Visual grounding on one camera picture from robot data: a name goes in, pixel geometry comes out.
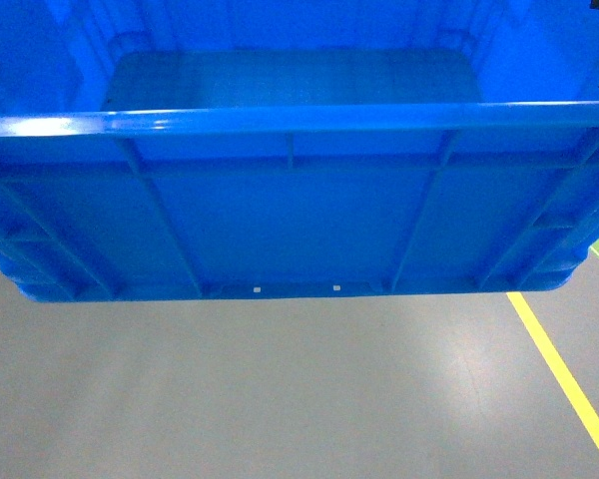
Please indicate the large blue plastic crate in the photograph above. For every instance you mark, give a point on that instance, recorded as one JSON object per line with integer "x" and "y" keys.
{"x": 168, "y": 150}

